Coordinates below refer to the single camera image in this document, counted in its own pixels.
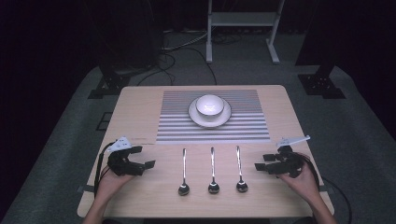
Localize white metal stand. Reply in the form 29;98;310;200
205;0;286;65

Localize person's right hand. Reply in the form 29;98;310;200
278;162;321;203

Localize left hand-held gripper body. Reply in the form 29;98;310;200
106;135;146;177

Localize right hand-held gripper cable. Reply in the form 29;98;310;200
297;151;353;224

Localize striped placemat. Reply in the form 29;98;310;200
155;90;272;145

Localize person's left hand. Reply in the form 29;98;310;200
96;166;134;202

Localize dark square floor frame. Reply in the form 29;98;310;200
95;111;114;132

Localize white saucer plate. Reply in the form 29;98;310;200
188;97;233;129

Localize white bowl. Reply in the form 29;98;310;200
195;94;225;118

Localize left hand-held gripper cable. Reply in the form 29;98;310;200
93;142;117;199

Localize metal spoon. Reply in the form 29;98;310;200
177;147;191;197
207;147;220;195
234;146;249;193

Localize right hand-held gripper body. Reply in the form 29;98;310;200
266;134;311;179

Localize black floor cables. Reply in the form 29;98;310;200
135;29;218;87

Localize hand-held gripper cable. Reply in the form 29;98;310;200
93;142;117;199
297;151;353;224

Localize black stand base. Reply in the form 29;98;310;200
87;62;133;100
297;62;347;100

